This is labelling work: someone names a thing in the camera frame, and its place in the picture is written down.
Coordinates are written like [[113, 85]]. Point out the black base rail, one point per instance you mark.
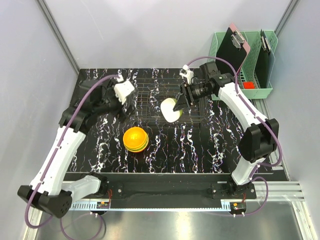
[[171, 191]]

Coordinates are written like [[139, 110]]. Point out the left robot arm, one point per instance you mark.
[[47, 192]]

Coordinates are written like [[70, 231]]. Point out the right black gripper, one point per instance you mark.
[[182, 102]]

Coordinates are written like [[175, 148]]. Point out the black pink clipboard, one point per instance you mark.
[[234, 49]]

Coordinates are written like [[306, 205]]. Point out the green striped bowl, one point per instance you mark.
[[145, 144]]

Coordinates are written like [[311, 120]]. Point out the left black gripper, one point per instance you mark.
[[119, 111]]

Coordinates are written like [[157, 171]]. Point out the white green bowl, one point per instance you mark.
[[168, 112]]

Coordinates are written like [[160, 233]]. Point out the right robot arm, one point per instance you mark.
[[260, 137]]

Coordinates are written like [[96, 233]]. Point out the red block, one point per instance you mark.
[[248, 85]]

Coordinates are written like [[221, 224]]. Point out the wire dish rack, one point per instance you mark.
[[151, 92]]

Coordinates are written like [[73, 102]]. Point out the dark green clipboard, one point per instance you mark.
[[265, 62]]

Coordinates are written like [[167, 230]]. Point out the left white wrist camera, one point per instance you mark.
[[123, 88]]

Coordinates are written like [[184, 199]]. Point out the green plastic file organizer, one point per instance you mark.
[[247, 72]]

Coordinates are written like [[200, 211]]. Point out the white slotted cable duct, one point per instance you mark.
[[90, 206]]

